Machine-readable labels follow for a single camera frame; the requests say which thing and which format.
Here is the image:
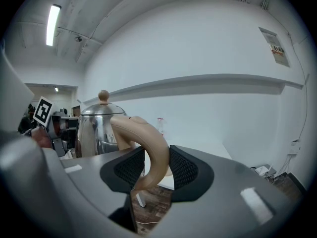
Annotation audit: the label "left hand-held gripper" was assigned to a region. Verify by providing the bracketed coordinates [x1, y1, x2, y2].
[24, 96, 64, 150]

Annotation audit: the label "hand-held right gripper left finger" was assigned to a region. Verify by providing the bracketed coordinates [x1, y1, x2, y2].
[0, 132, 146, 235]

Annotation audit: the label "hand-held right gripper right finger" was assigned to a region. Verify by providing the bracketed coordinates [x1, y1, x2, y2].
[148, 144, 305, 238]

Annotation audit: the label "steel kettle with beige handle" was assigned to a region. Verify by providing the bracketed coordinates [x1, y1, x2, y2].
[75, 90, 170, 190]

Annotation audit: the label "white devices on floor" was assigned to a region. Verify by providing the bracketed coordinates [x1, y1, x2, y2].
[254, 164, 276, 179]

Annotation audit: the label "long ceiling light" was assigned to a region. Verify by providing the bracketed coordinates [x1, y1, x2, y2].
[46, 4, 62, 47]

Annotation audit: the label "white wall socket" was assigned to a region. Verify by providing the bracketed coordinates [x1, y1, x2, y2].
[289, 139, 302, 156]

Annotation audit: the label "white wall ledge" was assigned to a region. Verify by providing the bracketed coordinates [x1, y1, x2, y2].
[83, 73, 304, 104]

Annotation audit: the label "thin wall cable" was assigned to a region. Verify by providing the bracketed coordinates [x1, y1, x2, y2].
[286, 31, 309, 141]

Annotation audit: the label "framed wall notice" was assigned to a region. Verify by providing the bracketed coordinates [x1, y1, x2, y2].
[258, 26, 291, 68]

